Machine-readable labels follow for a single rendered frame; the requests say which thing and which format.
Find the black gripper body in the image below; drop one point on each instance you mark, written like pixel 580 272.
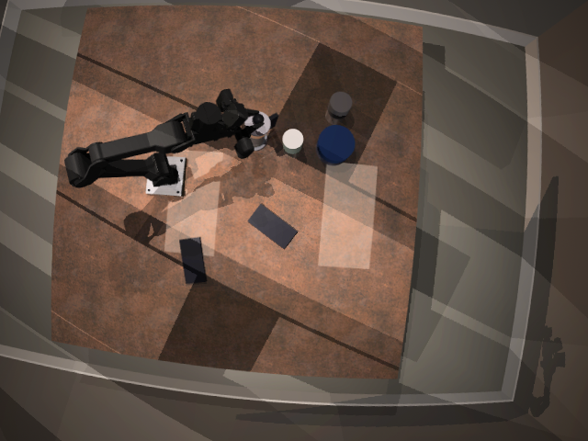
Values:
pixel 243 146

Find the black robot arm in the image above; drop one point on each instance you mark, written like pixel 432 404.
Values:
pixel 105 159

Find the glass french press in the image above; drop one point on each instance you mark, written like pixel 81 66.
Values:
pixel 259 136

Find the translucent beige cylinder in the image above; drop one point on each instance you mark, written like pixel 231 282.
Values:
pixel 292 141

